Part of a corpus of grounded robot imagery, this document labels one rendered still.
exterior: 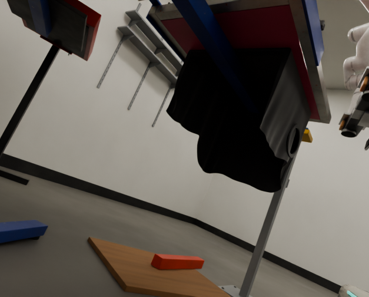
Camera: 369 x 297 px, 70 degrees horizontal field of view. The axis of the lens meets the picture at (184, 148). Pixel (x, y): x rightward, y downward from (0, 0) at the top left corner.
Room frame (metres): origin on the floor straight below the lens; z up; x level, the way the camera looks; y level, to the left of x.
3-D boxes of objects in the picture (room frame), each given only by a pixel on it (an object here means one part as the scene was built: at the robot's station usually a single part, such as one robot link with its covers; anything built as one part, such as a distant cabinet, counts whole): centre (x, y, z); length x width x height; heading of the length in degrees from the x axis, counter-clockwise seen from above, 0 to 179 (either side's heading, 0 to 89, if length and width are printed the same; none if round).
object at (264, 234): (1.45, -0.58, 0.48); 0.22 x 0.22 x 0.96; 52
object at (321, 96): (1.08, -0.14, 0.97); 0.79 x 0.58 x 0.04; 142
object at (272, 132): (1.01, -0.31, 0.77); 0.46 x 0.09 x 0.36; 142
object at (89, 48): (1.58, 1.04, 1.06); 0.61 x 0.46 x 0.12; 22
